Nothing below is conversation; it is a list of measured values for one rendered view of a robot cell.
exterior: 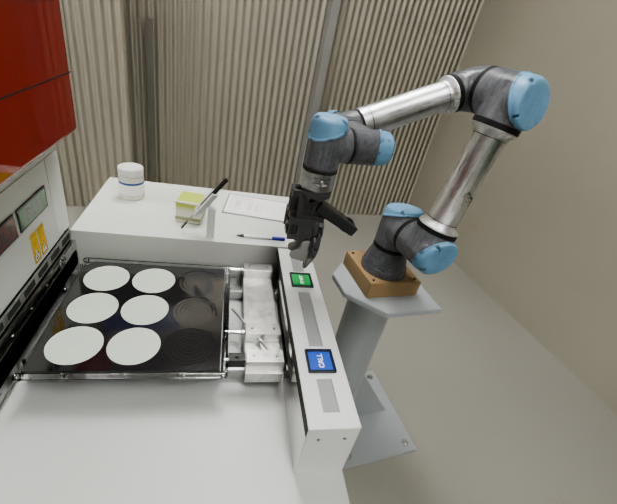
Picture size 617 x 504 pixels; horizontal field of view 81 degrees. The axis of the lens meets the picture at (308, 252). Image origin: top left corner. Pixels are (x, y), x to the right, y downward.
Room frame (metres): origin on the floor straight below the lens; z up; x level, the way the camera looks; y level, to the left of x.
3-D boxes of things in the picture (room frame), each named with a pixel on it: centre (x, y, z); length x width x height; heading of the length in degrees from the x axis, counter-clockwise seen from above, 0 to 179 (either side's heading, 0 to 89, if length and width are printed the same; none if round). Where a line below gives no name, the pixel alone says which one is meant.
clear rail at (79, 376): (0.43, 0.28, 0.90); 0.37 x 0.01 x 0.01; 106
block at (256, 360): (0.54, 0.04, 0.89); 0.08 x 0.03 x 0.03; 106
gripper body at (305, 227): (0.75, 0.02, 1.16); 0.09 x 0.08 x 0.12; 106
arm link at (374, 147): (0.82, -0.06, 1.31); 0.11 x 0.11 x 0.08; 30
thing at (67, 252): (0.53, 0.53, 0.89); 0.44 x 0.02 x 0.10; 16
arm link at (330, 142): (0.75, 0.01, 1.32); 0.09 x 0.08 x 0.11; 120
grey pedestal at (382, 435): (1.10, -0.35, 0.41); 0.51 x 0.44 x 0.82; 115
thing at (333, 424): (0.64, -0.04, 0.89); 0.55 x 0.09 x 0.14; 16
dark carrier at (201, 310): (0.60, 0.33, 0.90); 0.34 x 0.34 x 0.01; 16
